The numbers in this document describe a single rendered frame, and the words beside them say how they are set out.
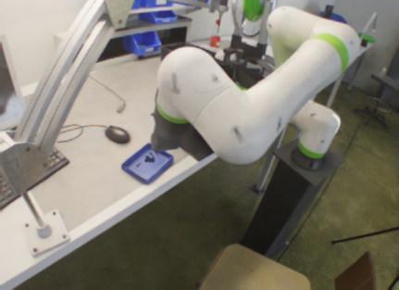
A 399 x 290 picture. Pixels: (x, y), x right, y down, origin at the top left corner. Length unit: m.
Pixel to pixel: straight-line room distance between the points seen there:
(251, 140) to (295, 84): 0.16
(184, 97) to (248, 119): 0.10
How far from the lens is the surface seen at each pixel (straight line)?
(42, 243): 0.65
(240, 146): 0.38
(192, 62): 0.41
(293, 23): 0.74
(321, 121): 0.99
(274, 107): 0.42
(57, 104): 0.52
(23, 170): 0.50
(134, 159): 0.79
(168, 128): 0.52
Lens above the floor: 1.45
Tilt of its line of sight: 38 degrees down
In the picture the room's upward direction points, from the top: 9 degrees clockwise
